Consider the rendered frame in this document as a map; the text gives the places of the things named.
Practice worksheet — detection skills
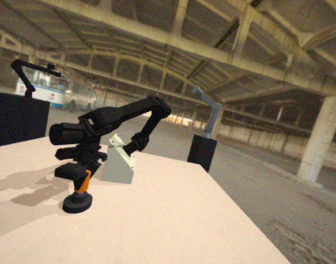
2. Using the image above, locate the orange knob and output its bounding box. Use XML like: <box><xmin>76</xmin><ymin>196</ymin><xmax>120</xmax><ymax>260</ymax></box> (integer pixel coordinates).
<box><xmin>74</xmin><ymin>170</ymin><xmax>91</xmax><ymax>192</ymax></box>

